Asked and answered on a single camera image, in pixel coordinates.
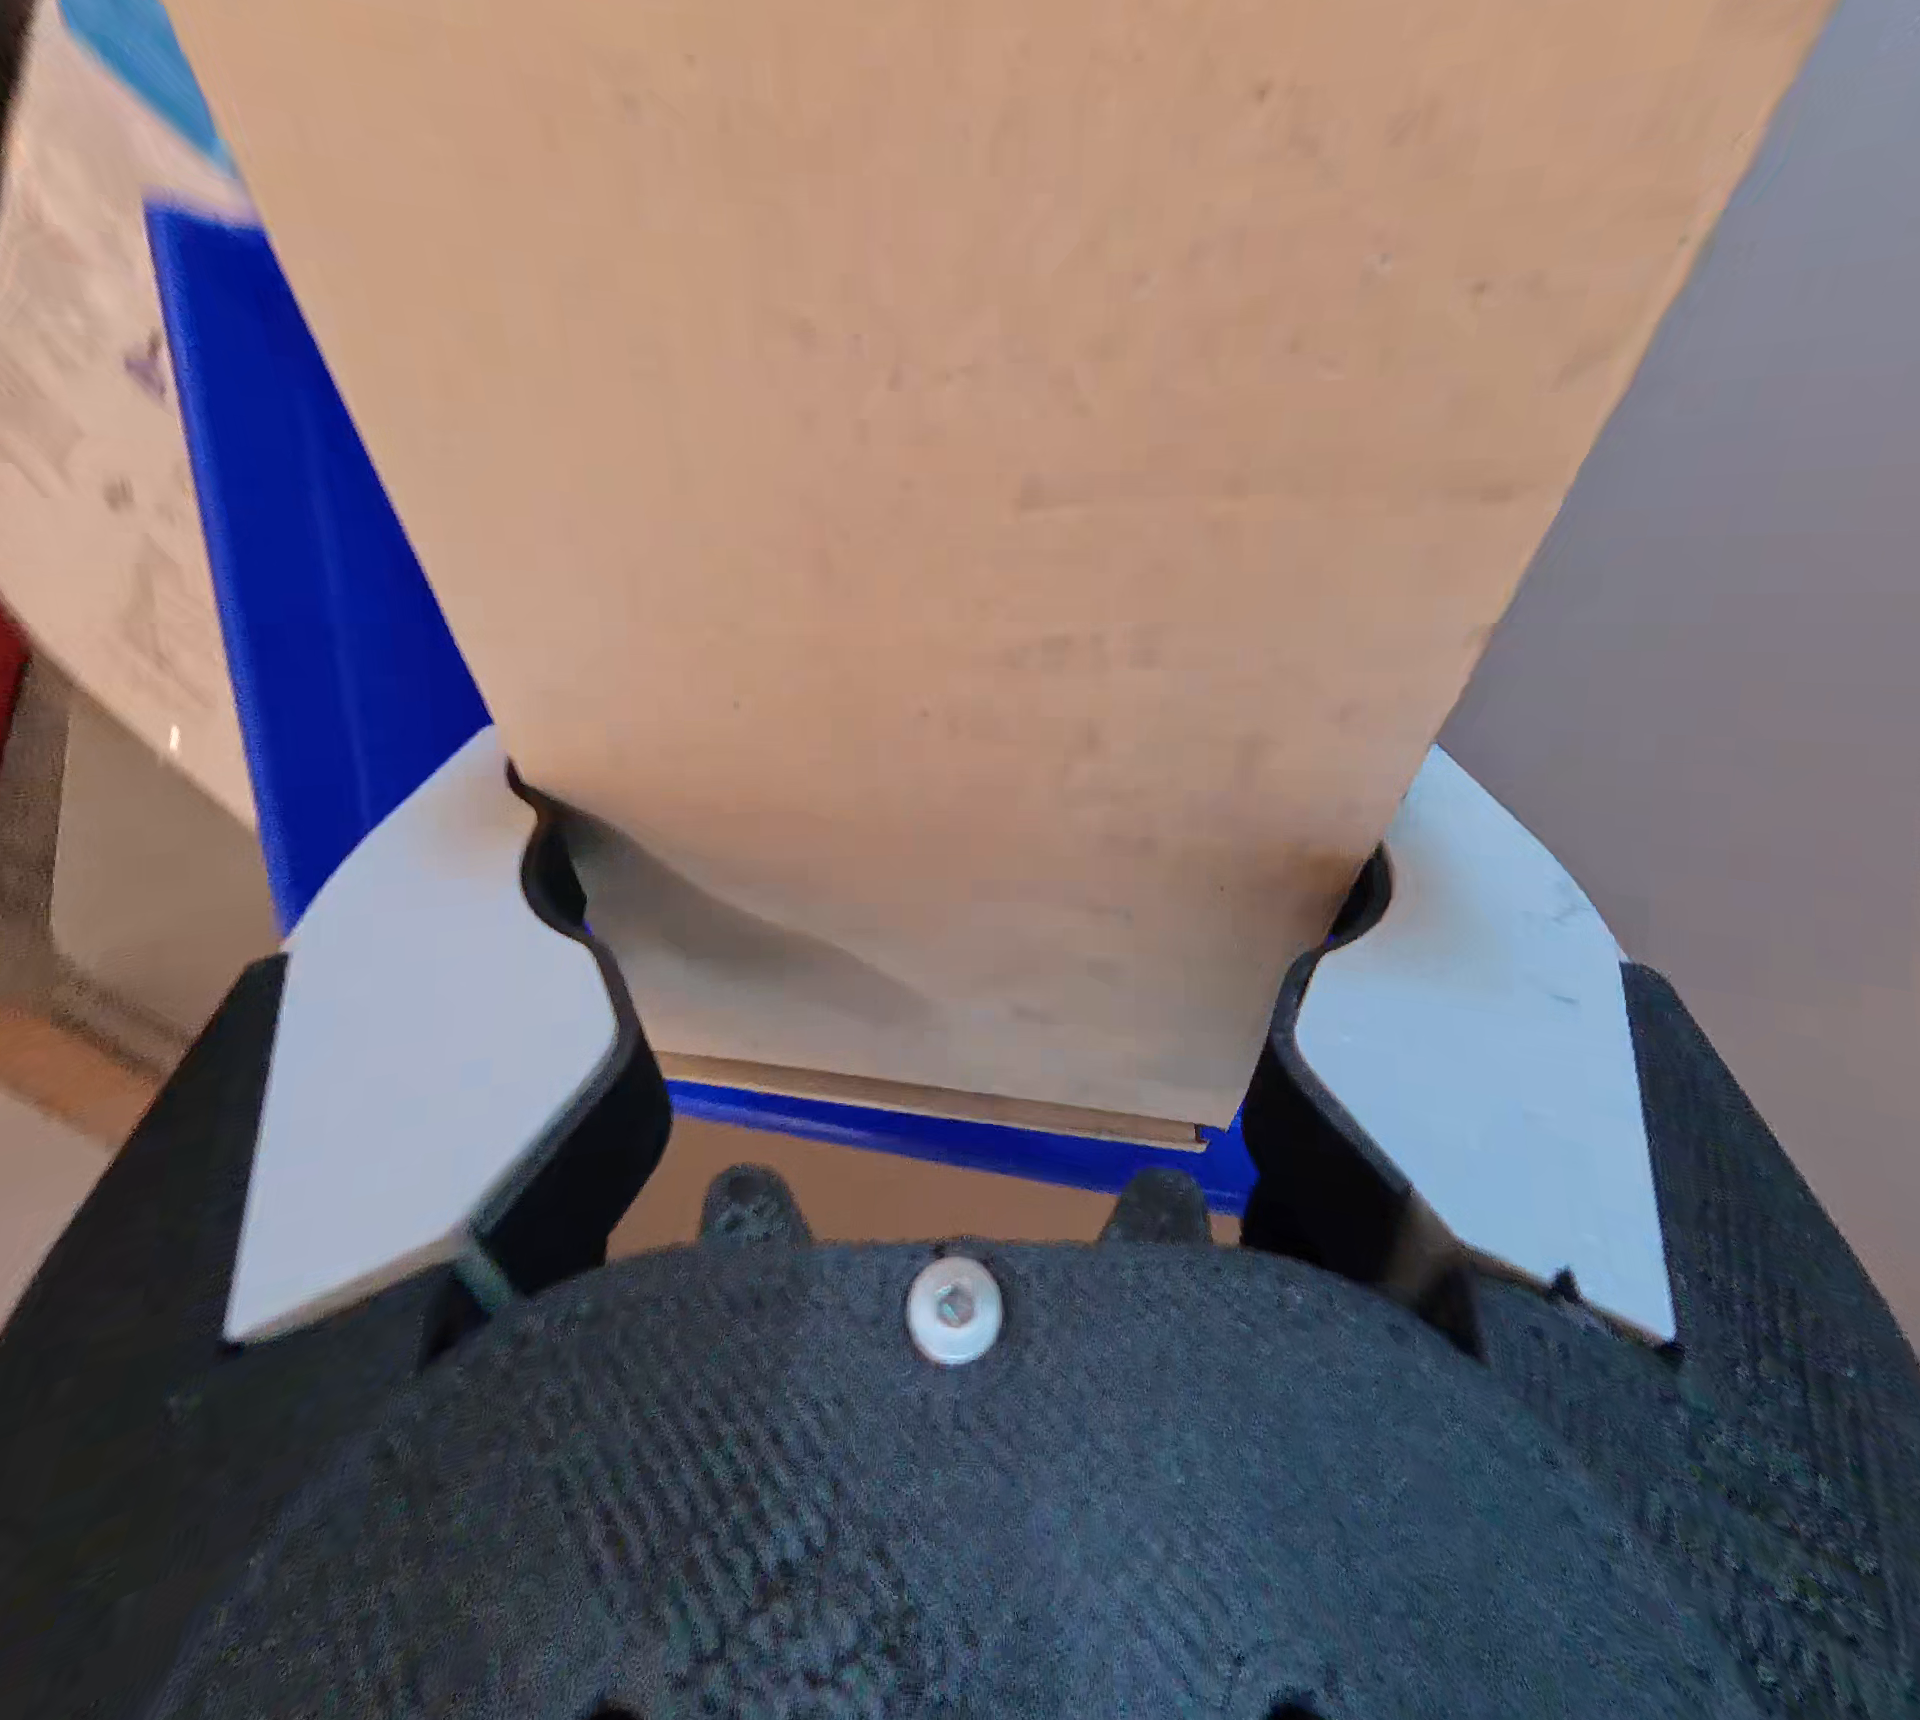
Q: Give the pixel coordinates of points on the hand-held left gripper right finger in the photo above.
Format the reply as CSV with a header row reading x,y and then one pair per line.
x,y
1479,1045

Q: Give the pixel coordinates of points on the blue plastic crate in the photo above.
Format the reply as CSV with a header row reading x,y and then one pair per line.
x,y
331,610

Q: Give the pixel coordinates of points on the brown cardboard box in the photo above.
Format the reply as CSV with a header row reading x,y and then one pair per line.
x,y
960,371

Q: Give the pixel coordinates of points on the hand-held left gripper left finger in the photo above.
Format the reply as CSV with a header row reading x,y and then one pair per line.
x,y
429,1030

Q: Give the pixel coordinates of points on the white and blue printed carton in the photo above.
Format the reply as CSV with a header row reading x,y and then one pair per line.
x,y
105,400

